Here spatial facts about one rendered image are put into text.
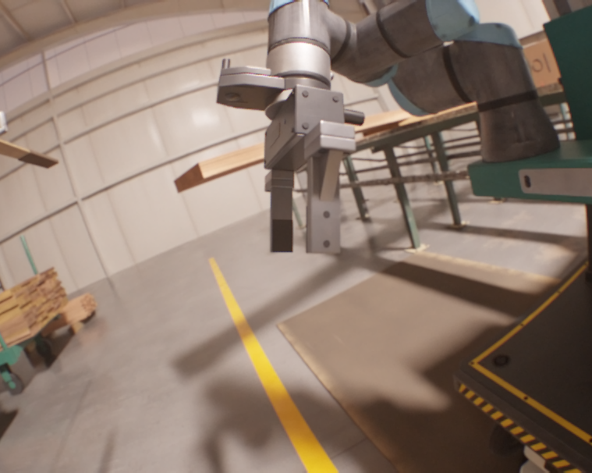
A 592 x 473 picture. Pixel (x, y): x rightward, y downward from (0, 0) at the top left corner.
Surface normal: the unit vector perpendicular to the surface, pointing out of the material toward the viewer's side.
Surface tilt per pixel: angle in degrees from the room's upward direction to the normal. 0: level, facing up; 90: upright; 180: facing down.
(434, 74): 80
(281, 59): 69
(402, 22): 95
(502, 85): 90
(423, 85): 96
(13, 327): 90
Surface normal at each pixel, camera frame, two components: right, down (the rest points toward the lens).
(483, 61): -0.74, 0.39
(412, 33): -0.43, 0.84
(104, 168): 0.22, 0.15
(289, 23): -0.26, -0.04
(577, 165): -0.91, 0.37
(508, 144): -0.81, 0.09
